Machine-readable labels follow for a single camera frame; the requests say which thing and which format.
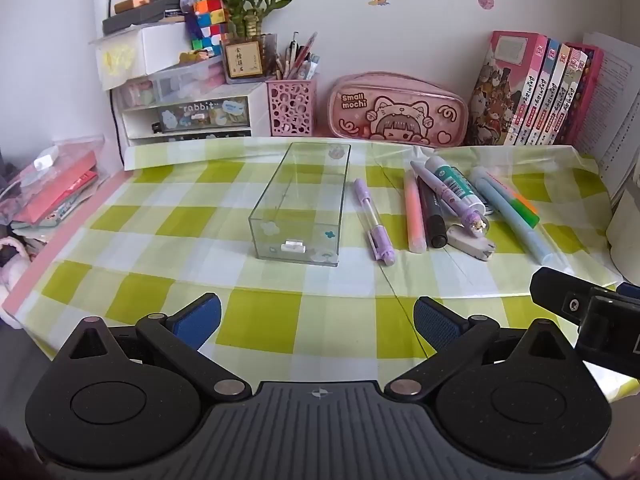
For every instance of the green white glue stick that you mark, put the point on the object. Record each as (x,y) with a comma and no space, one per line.
(452,180)

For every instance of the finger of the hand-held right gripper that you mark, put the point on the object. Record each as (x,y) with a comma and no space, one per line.
(562,295)
(629,290)

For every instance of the purple clip pen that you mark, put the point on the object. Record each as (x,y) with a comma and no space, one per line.
(372,215)

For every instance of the pink spine book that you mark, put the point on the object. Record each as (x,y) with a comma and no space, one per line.
(555,95)
(542,95)
(570,95)

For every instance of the dark grey flat box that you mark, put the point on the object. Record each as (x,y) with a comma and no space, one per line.
(145,15)

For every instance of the white storage box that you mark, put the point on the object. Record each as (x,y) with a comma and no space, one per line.
(150,50)

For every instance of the black marker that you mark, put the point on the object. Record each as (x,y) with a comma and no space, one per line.
(434,220)

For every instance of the pink cartoon pencil case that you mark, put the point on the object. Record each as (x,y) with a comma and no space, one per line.
(395,110)

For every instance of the light blue pen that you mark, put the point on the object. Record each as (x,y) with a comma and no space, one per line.
(520,225)

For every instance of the pink perforated pen holder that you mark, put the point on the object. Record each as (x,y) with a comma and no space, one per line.
(291,107)

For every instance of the clear plastic case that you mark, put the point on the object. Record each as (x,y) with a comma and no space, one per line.
(30,180)

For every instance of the small clear storage box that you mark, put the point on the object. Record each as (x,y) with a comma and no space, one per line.
(135,95)

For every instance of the pink book slipcase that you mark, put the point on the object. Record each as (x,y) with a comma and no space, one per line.
(590,85)

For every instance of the purple pen with charm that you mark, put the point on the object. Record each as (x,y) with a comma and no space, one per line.
(467,212)

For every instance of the pink round wall sticker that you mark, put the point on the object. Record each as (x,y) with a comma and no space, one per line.
(485,1)

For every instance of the bamboo plant in glass pot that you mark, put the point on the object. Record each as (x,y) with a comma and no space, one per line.
(245,55)

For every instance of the green white checkered tablecloth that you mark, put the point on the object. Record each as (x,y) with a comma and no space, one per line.
(175,240)

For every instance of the white drawer organizer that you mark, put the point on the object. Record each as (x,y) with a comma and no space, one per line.
(200,120)

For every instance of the small brown figurine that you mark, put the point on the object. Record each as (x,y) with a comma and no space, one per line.
(194,56)

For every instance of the printed paper sheets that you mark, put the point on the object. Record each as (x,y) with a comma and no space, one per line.
(617,100)

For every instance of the colourful puzzle cube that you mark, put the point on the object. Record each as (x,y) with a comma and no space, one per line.
(207,25)

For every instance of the pink highlighter pen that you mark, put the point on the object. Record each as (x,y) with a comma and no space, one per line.
(415,215)

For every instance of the white eraser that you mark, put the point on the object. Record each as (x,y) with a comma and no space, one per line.
(472,243)

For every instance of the clear plastic stationery box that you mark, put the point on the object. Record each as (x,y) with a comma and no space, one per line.
(320,255)

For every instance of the clear lidded storage box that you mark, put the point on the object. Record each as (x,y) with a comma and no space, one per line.
(185,80)

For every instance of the pink plush item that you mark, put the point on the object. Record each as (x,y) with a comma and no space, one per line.
(10,265)

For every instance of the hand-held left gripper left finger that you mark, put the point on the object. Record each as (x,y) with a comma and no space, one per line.
(197,317)

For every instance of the small white block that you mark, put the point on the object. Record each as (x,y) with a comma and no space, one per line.
(44,161)

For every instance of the bunch of pens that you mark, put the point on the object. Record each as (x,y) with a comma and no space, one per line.
(295,57)

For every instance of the orange highlighter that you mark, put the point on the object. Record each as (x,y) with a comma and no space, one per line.
(520,201)

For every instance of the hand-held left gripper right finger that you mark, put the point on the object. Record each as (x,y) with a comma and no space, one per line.
(435,322)

